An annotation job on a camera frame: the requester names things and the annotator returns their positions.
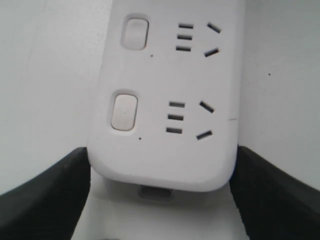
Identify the white five-outlet power strip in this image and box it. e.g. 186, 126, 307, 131
87, 0, 246, 199

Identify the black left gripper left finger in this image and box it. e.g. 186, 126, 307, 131
0, 147, 91, 240

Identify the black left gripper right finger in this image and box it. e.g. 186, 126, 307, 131
229, 146, 320, 240

